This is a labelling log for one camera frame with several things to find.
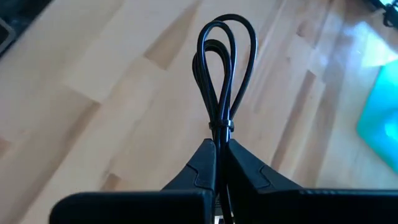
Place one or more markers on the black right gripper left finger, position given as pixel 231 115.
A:
pixel 186 205

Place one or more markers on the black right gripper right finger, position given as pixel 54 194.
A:
pixel 280 205

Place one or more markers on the translucent teal plastic bin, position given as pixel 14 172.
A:
pixel 382 124

